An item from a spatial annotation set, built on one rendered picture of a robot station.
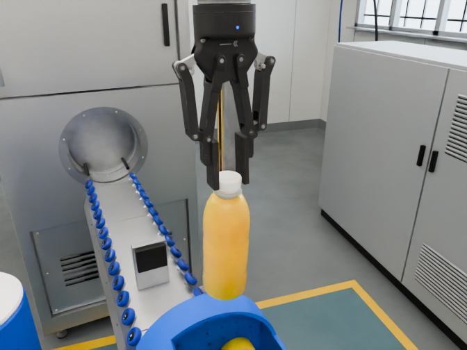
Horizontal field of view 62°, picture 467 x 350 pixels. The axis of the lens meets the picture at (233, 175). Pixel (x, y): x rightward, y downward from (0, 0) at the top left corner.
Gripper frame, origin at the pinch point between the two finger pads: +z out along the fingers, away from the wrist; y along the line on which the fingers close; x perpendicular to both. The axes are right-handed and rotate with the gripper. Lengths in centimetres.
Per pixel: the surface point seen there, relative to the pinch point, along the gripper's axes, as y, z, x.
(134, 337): 14, 55, -29
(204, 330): 2.1, 37.9, -8.1
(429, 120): -157, 39, -94
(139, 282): 8, 57, -51
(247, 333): -7.3, 43.2, -8.4
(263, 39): -228, 24, -414
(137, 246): 7, 44, -52
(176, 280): -3, 60, -51
